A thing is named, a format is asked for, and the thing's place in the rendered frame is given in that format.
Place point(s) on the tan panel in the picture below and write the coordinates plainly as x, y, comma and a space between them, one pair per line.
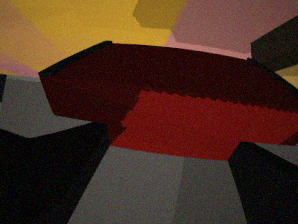
278, 50

